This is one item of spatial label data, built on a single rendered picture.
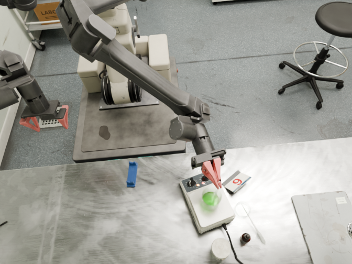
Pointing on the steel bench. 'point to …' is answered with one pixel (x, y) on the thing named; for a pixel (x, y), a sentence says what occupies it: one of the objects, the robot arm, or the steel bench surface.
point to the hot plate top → (207, 217)
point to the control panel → (196, 183)
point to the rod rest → (132, 174)
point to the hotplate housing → (196, 216)
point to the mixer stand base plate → (325, 226)
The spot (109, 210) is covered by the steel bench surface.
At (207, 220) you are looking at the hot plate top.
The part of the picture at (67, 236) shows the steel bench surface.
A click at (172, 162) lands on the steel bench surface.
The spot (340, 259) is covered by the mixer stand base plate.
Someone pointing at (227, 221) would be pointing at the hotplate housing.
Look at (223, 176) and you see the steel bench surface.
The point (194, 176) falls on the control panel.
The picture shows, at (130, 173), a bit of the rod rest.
